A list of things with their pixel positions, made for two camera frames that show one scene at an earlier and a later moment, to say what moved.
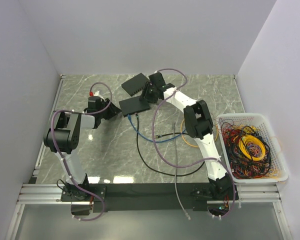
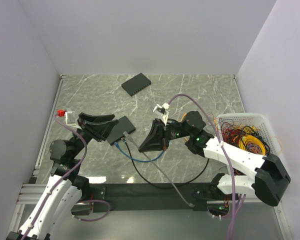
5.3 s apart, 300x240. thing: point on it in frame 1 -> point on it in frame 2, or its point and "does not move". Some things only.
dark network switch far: (135, 85) does not move
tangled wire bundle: (248, 152) does not move
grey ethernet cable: (175, 174) -> (189, 204)
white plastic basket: (262, 122) does not move
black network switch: (133, 105) -> (124, 125)
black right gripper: (144, 94) -> (155, 141)
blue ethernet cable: (149, 139) -> (137, 159)
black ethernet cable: (145, 163) -> (156, 186)
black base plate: (112, 197) does not move
